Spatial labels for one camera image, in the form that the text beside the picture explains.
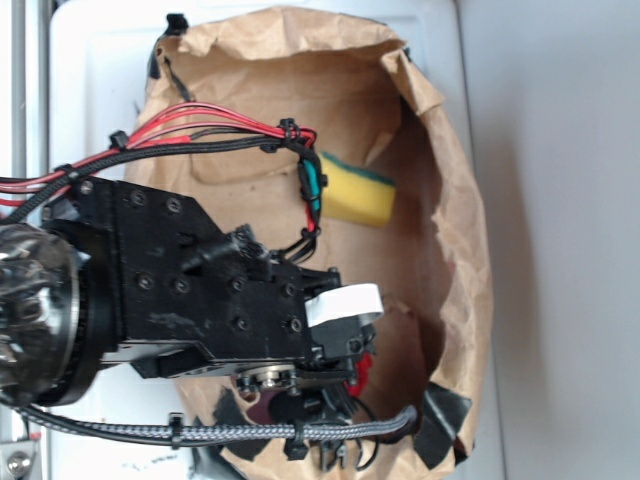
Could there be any white plastic tray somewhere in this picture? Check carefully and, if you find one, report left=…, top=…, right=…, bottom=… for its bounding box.
left=29, top=0, right=516, bottom=480

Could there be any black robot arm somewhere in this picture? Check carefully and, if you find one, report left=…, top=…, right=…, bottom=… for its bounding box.
left=1, top=178, right=384, bottom=448

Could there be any red black wire bundle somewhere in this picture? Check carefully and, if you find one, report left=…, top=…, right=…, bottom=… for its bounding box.
left=0, top=102, right=329, bottom=264

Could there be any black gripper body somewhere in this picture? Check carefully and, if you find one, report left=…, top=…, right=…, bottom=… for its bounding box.
left=69, top=175, right=386, bottom=474

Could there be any grey braided cable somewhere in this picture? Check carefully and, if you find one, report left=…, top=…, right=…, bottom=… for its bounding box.
left=0, top=387, right=419, bottom=446

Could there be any aluminium frame rail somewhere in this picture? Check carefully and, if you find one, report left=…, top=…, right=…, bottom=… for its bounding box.
left=0, top=0, right=51, bottom=480

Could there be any yellow green sponge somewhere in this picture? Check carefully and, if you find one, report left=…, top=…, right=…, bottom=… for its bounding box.
left=320, top=152, right=396, bottom=227

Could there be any brown paper bag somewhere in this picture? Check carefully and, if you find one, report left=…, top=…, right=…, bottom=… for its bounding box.
left=140, top=7, right=493, bottom=479

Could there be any white ribbon cable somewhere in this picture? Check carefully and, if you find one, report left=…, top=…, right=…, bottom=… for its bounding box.
left=303, top=282, right=385, bottom=330

